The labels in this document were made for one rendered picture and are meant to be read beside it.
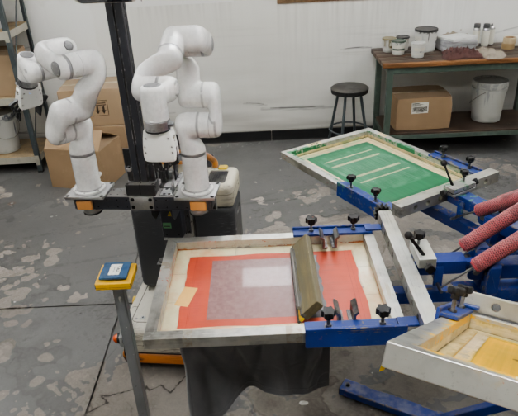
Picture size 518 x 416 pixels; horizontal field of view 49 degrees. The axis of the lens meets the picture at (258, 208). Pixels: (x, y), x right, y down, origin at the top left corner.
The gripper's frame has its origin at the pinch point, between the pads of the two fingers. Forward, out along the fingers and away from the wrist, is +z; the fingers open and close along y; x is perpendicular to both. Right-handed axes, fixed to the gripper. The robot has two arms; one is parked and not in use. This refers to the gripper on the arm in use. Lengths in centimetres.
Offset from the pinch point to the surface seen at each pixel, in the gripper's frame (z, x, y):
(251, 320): 43, 16, -27
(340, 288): 43, -2, -55
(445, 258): 34, -8, -90
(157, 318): 39.4, 20.8, 2.0
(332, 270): 43, -13, -53
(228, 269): 43.0, -11.7, -15.2
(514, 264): 37, -9, -112
